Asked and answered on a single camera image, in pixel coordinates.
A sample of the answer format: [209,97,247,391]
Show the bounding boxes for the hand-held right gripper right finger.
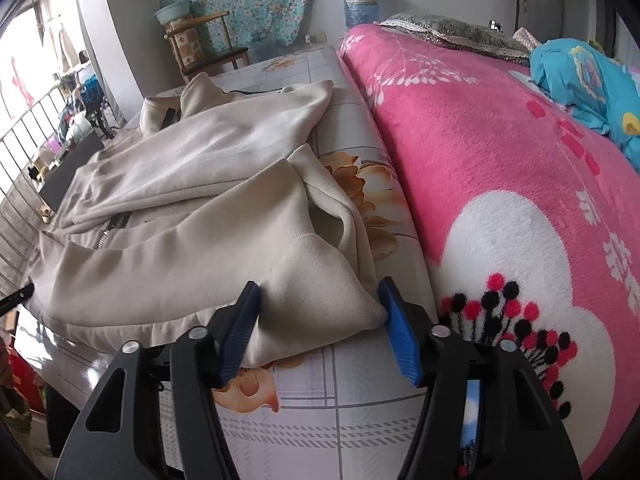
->
[378,277,583,480]

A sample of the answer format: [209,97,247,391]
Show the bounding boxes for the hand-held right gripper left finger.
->
[54,281,261,480]

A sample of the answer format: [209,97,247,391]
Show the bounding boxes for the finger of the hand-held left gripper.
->
[0,282,35,315]

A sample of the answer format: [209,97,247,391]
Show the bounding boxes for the beige zip jacket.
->
[30,72,390,368]

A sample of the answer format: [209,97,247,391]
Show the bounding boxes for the dark grey cabinet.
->
[40,132,108,208]

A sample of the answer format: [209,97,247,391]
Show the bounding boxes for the metal railing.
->
[0,80,91,281]

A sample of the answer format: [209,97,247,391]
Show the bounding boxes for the pink floral blanket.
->
[336,22,640,480]

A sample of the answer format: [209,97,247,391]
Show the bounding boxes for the hanging red cloth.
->
[11,57,34,107]

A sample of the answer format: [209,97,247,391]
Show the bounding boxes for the hanging beige garments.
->
[42,17,92,72]

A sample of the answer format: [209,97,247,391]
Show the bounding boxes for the wooden chair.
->
[164,10,250,80]

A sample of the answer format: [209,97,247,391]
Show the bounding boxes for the patterned box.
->
[167,22,202,61]

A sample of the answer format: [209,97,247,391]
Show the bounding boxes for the lace-trimmed patterned pillow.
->
[375,12,532,64]

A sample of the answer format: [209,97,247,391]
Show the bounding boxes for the blue cartoon quilt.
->
[529,37,640,161]

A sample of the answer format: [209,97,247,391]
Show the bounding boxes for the teal plastic basin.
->
[154,1,192,26]

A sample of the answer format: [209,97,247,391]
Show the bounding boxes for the blue water bottle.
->
[341,0,381,31]

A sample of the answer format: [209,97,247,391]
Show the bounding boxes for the teal floral wall cloth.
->
[159,0,331,56]

